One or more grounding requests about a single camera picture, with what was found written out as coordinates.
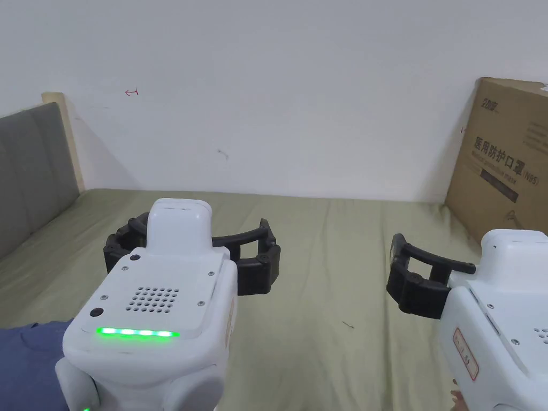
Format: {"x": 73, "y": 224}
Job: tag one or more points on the person's right hand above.
{"x": 458, "y": 402}

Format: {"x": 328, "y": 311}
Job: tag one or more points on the brown cardboard carton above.
{"x": 501, "y": 162}

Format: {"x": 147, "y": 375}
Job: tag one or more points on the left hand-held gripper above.
{"x": 162, "y": 291}

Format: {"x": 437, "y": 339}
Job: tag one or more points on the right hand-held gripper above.
{"x": 501, "y": 325}

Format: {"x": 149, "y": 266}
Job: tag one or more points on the grey padded headboard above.
{"x": 30, "y": 171}

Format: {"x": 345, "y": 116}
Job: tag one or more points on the bed with pale green sheet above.
{"x": 321, "y": 257}

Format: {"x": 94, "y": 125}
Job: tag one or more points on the blue garment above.
{"x": 30, "y": 368}

